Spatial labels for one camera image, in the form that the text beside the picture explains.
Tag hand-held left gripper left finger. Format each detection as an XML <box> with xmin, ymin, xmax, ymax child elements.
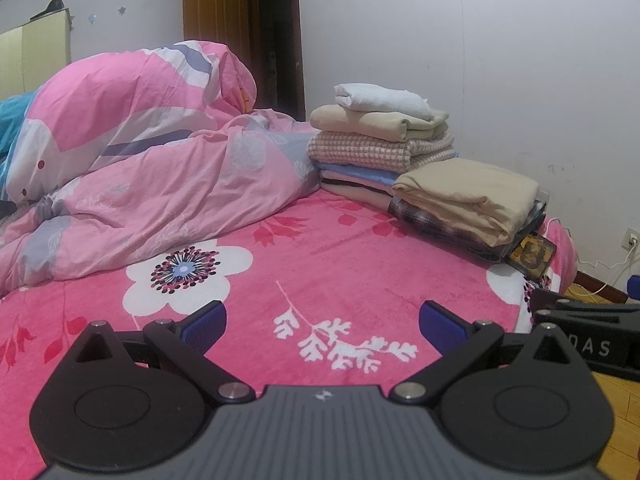
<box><xmin>72</xmin><ymin>300</ymin><xmax>254</xmax><ymax>406</ymax></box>

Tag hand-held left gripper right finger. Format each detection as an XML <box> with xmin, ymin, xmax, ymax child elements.
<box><xmin>389</xmin><ymin>300</ymin><xmax>572</xmax><ymax>406</ymax></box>

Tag beige pants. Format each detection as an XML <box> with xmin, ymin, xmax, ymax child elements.
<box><xmin>392</xmin><ymin>158</ymin><xmax>542</xmax><ymax>247</ymax></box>

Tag dark printed cloth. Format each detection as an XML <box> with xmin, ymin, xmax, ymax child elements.
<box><xmin>504</xmin><ymin>231</ymin><xmax>558</xmax><ymax>279</ymax></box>

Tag pink floral blanket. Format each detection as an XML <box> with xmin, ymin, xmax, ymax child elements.
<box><xmin>0</xmin><ymin>192</ymin><xmax>579</xmax><ymax>480</ymax></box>

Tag peach folded cloth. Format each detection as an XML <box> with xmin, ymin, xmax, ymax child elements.
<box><xmin>319</xmin><ymin>170</ymin><xmax>402</xmax><ymax>212</ymax></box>

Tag pink patterned duvet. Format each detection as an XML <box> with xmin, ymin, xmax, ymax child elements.
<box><xmin>0</xmin><ymin>40</ymin><xmax>322</xmax><ymax>302</ymax></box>

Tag blue folded cloth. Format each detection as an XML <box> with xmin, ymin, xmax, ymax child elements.
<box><xmin>315</xmin><ymin>147</ymin><xmax>459</xmax><ymax>187</ymax></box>

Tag cream folded cloth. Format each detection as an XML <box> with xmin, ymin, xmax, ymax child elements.
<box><xmin>310</xmin><ymin>105</ymin><xmax>451</xmax><ymax>144</ymax></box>

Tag white folded cloth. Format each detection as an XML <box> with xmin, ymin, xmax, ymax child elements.
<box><xmin>334</xmin><ymin>83</ymin><xmax>437</xmax><ymax>122</ymax></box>

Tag teal pillow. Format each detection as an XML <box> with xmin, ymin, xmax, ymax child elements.
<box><xmin>0</xmin><ymin>92</ymin><xmax>42</xmax><ymax>162</ymax></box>

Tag wooden door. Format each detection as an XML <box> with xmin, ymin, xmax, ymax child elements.
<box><xmin>182</xmin><ymin>0</ymin><xmax>307</xmax><ymax>124</ymax></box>

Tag cream wardrobe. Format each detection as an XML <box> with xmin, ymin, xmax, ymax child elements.
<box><xmin>0</xmin><ymin>10</ymin><xmax>72</xmax><ymax>102</ymax></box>

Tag dark flat object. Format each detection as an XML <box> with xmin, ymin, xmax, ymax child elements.
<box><xmin>29</xmin><ymin>0</ymin><xmax>67</xmax><ymax>22</ymax></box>

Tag white cable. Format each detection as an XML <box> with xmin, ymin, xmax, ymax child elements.
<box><xmin>544</xmin><ymin>216</ymin><xmax>640</xmax><ymax>303</ymax></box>

